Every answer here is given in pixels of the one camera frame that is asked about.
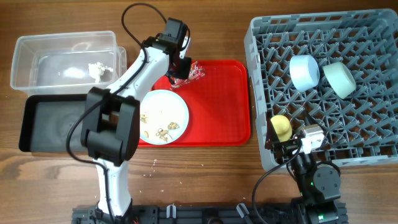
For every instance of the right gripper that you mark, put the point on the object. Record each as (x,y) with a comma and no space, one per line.
(286,146)

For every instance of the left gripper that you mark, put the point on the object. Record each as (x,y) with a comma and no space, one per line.
(185,73)

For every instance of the yellow cup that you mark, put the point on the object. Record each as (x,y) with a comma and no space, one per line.
(282,127)

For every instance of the red snack wrapper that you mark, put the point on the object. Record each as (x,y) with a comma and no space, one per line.
(196,72)

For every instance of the light blue plate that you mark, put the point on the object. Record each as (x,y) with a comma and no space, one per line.
(168,103)

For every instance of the light blue bowl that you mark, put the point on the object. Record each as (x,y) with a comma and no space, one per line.
(304,72)

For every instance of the green bowl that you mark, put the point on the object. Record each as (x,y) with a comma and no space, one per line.
(340,79)

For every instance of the white tissue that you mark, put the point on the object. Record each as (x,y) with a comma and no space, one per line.
(97,70)

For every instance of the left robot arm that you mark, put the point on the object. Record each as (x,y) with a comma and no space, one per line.
(111,121)

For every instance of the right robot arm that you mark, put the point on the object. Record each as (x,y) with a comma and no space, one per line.
(318,182)

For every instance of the grey dishwasher rack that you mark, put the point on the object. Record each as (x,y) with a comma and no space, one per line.
(361,129)

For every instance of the red serving tray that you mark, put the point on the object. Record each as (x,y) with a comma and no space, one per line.
(218,105)

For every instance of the clear plastic bin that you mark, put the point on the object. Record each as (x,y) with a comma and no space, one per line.
(58,63)

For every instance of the black plastic tray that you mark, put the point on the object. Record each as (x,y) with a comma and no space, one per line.
(47,121)

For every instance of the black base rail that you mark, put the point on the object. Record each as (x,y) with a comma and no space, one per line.
(241,213)

